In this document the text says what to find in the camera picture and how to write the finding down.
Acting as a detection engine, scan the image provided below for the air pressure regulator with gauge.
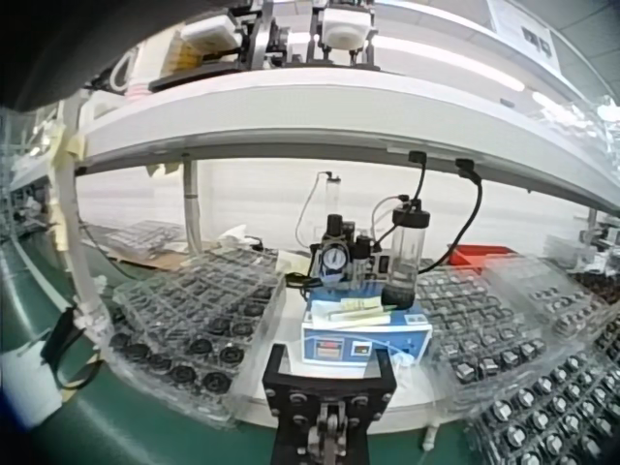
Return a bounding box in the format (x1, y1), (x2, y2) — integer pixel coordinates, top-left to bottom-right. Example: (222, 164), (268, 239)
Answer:
(309, 213), (374, 291)

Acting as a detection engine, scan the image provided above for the clear syringe barrel with tube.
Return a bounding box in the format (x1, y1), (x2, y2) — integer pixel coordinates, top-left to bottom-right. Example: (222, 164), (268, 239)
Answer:
(295, 170), (340, 243)

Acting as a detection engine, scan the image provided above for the clear canister with black cap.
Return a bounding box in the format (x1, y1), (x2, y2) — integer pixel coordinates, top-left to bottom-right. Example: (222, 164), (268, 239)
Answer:
(381, 194), (431, 310)

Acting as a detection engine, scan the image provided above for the blue white dispenser controller box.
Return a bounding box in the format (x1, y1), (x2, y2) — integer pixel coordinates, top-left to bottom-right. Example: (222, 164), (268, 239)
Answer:
(300, 289), (434, 378)

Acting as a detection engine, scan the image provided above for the white workbench shelf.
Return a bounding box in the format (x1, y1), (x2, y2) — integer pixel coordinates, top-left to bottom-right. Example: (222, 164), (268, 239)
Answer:
(77, 0), (620, 217)

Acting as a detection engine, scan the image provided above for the clear tray of black round parts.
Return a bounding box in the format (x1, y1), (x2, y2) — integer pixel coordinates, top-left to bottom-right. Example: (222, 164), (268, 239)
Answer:
(107, 249), (288, 430)

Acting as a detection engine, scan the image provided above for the brown cardboard sheet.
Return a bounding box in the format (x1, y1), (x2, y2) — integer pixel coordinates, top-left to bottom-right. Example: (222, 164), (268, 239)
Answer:
(104, 244), (195, 280)

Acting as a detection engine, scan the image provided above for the red plastic bin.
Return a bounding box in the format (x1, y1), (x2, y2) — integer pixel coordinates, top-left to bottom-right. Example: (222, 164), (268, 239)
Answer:
(448, 244), (517, 269)

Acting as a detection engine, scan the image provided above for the stack of empty clear trays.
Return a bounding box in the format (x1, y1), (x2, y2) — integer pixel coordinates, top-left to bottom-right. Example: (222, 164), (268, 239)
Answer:
(81, 220), (190, 258)

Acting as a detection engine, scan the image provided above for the black metal press fixture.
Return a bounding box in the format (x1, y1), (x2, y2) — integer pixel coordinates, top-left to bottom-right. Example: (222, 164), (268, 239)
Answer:
(262, 344), (398, 465)

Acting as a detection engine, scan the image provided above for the clear tray of square parts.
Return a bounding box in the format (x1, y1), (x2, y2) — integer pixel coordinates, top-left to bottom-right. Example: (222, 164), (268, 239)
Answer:
(411, 256), (602, 408)

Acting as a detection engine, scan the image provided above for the black white machine on shelf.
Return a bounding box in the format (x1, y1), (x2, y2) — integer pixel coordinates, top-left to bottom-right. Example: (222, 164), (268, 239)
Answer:
(147, 0), (379, 93)

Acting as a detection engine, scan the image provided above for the clear tray of small metal parts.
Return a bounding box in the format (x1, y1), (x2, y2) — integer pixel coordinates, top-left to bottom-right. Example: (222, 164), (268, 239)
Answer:
(464, 309), (620, 465)

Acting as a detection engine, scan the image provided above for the black cable with plug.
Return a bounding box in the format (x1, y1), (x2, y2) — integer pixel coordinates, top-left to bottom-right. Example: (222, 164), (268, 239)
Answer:
(372, 150), (428, 253)
(418, 158), (484, 275)

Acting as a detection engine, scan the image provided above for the metal support post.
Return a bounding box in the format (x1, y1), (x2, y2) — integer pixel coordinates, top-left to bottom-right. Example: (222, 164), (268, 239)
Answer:
(182, 159), (202, 256)

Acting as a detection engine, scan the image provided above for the white support post with tape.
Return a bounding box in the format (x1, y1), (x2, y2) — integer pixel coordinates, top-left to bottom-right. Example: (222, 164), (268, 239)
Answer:
(47, 94), (115, 369)

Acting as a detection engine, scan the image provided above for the black handheld tool with cable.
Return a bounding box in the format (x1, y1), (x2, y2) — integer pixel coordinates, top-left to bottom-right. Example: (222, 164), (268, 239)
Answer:
(41, 304), (106, 391)

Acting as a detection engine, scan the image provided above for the white paper sheet on wall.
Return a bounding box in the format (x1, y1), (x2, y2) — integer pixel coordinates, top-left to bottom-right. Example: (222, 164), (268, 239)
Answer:
(486, 0), (563, 78)

